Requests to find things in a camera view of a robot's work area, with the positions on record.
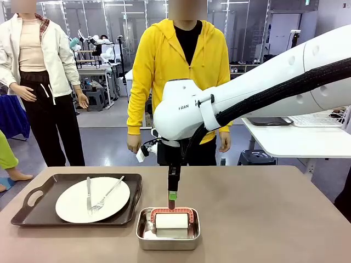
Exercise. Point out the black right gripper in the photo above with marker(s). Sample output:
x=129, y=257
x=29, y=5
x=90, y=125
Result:
x=168, y=153

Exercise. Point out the pink lint roller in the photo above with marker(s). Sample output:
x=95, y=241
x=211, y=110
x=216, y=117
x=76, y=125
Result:
x=170, y=222

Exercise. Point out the silver fork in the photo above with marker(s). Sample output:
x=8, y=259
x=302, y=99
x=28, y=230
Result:
x=109, y=193

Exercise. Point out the white round plate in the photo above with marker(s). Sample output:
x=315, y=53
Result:
x=74, y=202

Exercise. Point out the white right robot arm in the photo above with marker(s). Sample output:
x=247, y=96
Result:
x=260, y=82

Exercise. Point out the person's right forearm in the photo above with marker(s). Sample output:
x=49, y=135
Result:
x=137, y=115

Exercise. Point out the person's left forearm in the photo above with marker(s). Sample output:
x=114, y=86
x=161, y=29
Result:
x=226, y=128

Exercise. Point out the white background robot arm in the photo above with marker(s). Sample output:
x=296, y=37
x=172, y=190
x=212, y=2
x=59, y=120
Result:
x=105, y=52

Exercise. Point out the person's right hand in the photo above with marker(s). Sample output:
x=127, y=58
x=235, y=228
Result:
x=134, y=143

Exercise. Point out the person's left hand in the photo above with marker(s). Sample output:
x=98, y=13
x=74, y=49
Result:
x=225, y=142

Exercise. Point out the rectangular metal tin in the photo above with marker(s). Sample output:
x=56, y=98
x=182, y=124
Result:
x=167, y=243

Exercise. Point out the cardboard box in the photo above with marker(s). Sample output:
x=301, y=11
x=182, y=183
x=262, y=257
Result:
x=148, y=119

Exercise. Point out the dark blue plastic stool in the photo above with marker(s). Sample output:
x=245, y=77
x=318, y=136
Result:
x=255, y=159

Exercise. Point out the small white table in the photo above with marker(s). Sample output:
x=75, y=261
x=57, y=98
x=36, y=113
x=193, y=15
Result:
x=129, y=79

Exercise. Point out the grey plastic stool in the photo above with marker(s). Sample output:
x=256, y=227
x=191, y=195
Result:
x=96, y=100

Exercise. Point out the person in yellow hoodie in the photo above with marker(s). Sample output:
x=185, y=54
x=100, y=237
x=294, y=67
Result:
x=161, y=60

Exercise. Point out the white shoe shelf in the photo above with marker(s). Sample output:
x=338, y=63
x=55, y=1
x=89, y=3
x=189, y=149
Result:
x=241, y=68

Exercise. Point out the large white table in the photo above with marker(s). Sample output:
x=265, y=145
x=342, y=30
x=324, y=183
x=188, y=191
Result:
x=301, y=142

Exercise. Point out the white workbench with wooden bars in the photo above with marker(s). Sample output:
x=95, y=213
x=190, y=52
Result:
x=93, y=71

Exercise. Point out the black bag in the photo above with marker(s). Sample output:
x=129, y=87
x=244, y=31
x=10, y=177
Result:
x=270, y=58

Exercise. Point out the mannequin in green trousers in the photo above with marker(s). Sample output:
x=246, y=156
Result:
x=6, y=156

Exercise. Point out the blue cloth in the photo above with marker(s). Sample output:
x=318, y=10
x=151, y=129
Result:
x=11, y=115

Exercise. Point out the black pole with white box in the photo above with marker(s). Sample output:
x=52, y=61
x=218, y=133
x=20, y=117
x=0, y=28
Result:
x=294, y=41

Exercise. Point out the mannequin in white jacket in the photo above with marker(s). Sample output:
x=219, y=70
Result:
x=33, y=54

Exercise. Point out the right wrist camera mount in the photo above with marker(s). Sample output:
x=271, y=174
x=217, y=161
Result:
x=142, y=156

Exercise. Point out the black camera tripod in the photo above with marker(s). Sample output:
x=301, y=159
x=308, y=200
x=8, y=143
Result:
x=122, y=60

